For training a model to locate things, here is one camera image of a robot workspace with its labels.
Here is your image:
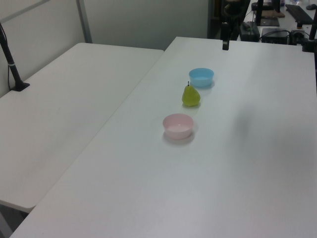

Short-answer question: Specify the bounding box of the grey metal partition post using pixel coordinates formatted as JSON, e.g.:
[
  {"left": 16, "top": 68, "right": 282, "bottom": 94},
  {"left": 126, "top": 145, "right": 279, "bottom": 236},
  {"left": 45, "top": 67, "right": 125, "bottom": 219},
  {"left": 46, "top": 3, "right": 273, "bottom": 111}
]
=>
[{"left": 76, "top": 0, "right": 93, "bottom": 44}]

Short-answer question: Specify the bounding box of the brown desk mat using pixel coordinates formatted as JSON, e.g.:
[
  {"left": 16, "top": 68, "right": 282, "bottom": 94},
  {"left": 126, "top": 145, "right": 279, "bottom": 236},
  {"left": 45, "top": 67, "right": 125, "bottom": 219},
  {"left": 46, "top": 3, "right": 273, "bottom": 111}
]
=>
[{"left": 262, "top": 9, "right": 286, "bottom": 18}]

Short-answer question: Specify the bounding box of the green pear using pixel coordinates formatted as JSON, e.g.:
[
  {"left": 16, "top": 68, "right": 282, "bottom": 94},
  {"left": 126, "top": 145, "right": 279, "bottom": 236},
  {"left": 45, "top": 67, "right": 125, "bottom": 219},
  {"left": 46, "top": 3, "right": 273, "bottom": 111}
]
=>
[{"left": 182, "top": 81, "right": 202, "bottom": 108}]

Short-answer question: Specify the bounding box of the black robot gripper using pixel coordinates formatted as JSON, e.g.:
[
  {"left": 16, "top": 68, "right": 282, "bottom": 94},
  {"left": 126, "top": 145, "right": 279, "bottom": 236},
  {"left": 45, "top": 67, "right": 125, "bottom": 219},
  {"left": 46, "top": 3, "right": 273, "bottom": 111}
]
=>
[{"left": 221, "top": 0, "right": 245, "bottom": 51}]

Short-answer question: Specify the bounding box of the black keyboard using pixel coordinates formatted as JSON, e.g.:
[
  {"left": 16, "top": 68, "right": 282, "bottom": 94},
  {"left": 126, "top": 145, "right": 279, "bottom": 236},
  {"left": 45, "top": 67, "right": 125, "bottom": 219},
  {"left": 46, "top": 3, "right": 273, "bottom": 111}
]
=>
[{"left": 285, "top": 3, "right": 315, "bottom": 25}]

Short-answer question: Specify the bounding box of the black clamp camera stand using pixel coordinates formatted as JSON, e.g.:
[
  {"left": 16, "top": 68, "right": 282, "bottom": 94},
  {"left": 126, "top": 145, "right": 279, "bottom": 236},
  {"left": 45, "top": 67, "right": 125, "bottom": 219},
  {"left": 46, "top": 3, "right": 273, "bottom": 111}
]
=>
[{"left": 301, "top": 15, "right": 317, "bottom": 53}]

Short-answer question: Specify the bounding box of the black monitor stand pole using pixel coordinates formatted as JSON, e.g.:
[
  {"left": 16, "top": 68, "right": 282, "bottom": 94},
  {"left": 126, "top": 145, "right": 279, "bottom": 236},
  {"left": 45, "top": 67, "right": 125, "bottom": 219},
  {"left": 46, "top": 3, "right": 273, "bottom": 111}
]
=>
[{"left": 255, "top": 0, "right": 280, "bottom": 27}]

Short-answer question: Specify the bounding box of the black electronics box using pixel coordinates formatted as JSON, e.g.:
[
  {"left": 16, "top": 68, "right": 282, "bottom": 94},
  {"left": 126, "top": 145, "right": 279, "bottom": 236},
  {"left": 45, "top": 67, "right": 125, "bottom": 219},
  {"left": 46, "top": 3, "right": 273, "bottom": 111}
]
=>
[{"left": 260, "top": 27, "right": 291, "bottom": 45}]

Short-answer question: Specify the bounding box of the blue plastic bowl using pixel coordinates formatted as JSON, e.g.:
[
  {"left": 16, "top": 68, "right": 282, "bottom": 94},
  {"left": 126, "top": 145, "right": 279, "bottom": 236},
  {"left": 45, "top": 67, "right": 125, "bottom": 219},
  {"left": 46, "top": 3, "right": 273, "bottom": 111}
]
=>
[{"left": 189, "top": 67, "right": 214, "bottom": 88}]

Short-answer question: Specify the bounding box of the black and green device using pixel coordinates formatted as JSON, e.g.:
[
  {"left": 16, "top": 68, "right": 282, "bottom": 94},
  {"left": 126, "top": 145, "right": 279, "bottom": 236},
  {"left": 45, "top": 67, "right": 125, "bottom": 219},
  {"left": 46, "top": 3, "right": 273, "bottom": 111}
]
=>
[{"left": 239, "top": 21, "right": 260, "bottom": 41}]

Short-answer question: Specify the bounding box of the black camera stand with base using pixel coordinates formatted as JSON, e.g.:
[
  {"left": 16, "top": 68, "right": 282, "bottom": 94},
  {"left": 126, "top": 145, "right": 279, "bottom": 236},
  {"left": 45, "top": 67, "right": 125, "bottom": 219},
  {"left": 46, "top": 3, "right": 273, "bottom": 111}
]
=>
[{"left": 0, "top": 21, "right": 31, "bottom": 93}]

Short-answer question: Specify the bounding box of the pink plastic bowl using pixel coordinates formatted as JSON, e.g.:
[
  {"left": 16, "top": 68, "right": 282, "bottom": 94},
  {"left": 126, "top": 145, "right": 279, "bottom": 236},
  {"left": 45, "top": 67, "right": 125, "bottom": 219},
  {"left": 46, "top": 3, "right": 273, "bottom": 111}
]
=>
[{"left": 162, "top": 113, "right": 194, "bottom": 139}]

